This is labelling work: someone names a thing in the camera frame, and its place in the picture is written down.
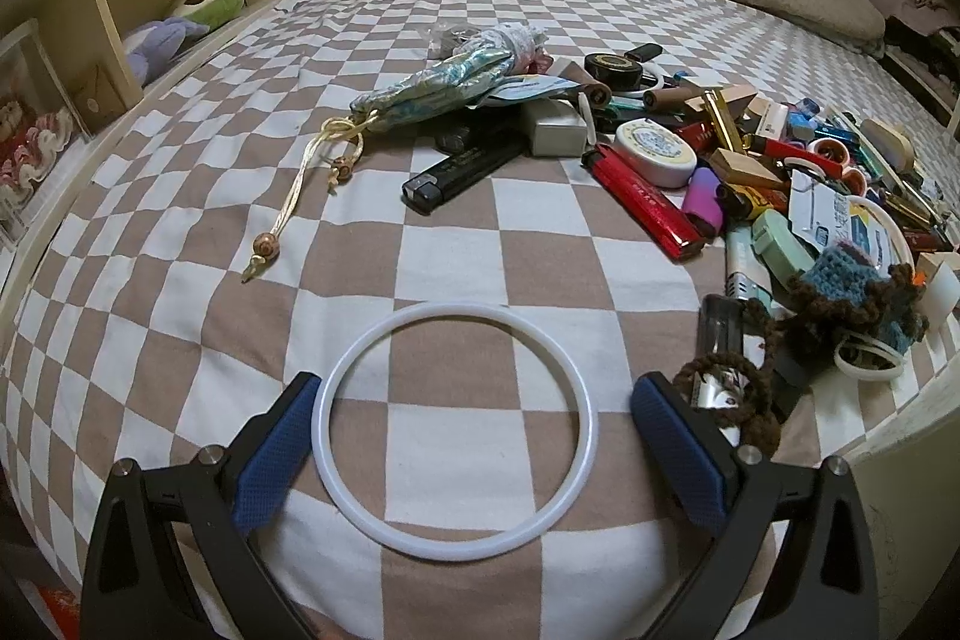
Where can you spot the grey rectangular box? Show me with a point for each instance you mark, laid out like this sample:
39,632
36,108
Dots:
555,130

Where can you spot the small white rubber band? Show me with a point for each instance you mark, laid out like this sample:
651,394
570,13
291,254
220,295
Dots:
847,370

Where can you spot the red lighter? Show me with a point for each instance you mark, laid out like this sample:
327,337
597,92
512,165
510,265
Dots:
645,201

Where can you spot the pale green lighter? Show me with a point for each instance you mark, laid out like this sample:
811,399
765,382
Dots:
739,257

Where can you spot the purple plush toy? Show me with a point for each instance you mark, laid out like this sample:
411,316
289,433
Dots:
154,48

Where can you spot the green avocado plush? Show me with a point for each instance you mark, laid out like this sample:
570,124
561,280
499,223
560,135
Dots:
221,6

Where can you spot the purple lighter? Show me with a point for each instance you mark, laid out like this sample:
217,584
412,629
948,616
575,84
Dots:
703,197

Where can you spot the blue brown crocheted pouch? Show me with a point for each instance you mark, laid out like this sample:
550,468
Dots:
847,280

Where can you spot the pale green case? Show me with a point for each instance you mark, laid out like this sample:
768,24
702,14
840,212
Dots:
780,239

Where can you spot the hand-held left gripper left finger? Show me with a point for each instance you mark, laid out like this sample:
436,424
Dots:
274,452

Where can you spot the round white tin yellow label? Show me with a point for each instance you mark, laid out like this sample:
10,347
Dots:
656,145

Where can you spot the white box container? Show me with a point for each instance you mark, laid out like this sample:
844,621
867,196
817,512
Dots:
915,497

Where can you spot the black lighter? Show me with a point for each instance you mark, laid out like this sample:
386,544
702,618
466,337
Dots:
465,171

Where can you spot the clear silver lighter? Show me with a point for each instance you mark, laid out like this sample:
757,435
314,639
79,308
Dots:
716,325

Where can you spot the beige white checkered blanket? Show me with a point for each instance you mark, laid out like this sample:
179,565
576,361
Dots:
225,280

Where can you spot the pile of small mixed goods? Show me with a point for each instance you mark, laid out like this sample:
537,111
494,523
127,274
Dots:
757,123

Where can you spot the white blue printed packet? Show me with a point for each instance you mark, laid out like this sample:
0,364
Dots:
825,212

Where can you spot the brown envelope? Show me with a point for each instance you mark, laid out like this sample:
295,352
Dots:
97,93

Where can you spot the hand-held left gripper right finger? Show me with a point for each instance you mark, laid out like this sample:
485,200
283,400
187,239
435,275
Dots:
679,452

